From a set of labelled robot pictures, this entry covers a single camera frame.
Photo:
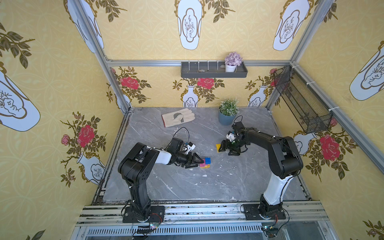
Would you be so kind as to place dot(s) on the green plant blue pot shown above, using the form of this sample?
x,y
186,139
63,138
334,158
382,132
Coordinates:
x,y
228,110

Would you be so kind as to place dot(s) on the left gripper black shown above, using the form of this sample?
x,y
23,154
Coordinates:
x,y
187,158

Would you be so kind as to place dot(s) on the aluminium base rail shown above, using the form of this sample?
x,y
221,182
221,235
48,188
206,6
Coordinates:
x,y
298,220

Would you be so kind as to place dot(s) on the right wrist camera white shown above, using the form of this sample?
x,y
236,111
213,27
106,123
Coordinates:
x,y
231,136

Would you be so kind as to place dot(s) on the black wire basket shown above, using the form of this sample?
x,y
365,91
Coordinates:
x,y
309,110

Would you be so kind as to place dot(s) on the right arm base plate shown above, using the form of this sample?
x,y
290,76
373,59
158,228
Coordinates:
x,y
263,211

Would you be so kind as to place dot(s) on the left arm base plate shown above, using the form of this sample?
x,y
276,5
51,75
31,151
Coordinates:
x,y
153,214

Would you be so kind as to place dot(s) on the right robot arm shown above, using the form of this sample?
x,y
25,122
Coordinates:
x,y
284,161

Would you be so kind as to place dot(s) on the pink lego brick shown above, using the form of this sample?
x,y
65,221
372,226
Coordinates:
x,y
203,165

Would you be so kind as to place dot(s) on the purple flower white pot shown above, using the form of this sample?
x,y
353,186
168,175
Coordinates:
x,y
232,61

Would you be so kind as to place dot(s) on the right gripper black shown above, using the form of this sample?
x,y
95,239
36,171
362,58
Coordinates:
x,y
229,145

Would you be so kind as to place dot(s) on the grey wall shelf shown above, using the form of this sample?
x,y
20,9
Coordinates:
x,y
211,69

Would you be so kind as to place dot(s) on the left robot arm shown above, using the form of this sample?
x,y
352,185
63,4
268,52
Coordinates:
x,y
136,167

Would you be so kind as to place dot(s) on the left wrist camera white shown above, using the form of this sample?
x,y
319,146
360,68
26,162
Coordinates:
x,y
189,147

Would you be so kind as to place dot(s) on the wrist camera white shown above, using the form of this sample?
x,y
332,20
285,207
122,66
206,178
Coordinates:
x,y
189,147
231,136

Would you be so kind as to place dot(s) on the blue lego brick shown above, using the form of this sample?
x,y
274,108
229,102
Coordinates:
x,y
208,160

